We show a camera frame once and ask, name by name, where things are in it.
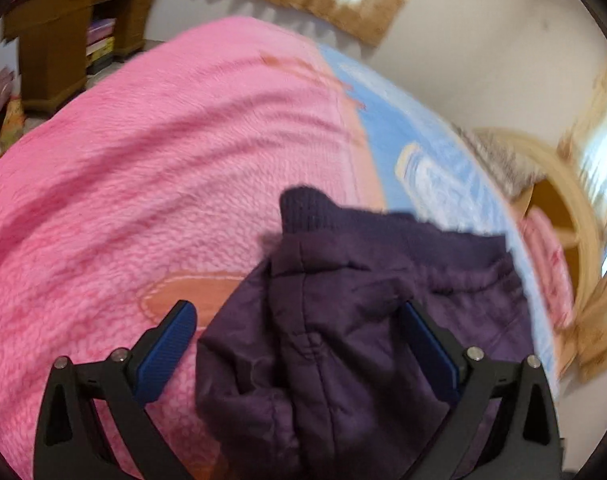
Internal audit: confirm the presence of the purple puffer jacket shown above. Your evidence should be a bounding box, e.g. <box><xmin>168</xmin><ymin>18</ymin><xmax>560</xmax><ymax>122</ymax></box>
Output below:
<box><xmin>196</xmin><ymin>188</ymin><xmax>533</xmax><ymax>479</ymax></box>

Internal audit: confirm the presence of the pile of clothes on floor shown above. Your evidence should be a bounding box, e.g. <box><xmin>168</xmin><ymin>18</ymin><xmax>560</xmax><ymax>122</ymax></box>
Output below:
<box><xmin>0</xmin><ymin>67</ymin><xmax>26</xmax><ymax>157</ymax></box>

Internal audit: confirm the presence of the pink folded quilt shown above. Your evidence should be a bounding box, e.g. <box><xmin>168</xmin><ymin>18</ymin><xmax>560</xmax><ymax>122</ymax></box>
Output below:
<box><xmin>519</xmin><ymin>207</ymin><xmax>575</xmax><ymax>330</ymax></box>

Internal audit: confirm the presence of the wooden arched headboard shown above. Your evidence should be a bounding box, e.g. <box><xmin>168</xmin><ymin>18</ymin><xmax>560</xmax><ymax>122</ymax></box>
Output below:
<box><xmin>475</xmin><ymin>128</ymin><xmax>603</xmax><ymax>318</ymax></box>

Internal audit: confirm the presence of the pink and blue bedspread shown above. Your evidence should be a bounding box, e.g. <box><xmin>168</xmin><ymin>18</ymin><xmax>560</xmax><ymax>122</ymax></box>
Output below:
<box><xmin>0</xmin><ymin>18</ymin><xmax>556</xmax><ymax>479</ymax></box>

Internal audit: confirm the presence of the patterned grey pillow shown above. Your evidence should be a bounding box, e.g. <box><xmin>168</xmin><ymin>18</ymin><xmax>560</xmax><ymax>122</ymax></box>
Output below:
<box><xmin>454</xmin><ymin>127</ymin><xmax>545</xmax><ymax>202</ymax></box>

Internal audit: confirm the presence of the beige side window curtain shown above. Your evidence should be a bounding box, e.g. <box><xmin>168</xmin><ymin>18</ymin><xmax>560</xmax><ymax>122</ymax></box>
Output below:
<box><xmin>557</xmin><ymin>65</ymin><xmax>607</xmax><ymax>382</ymax></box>

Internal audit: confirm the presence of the brown wooden desk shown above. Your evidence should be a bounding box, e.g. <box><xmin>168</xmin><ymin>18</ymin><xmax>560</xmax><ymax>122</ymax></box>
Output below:
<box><xmin>3</xmin><ymin>0</ymin><xmax>153</xmax><ymax>115</ymax></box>

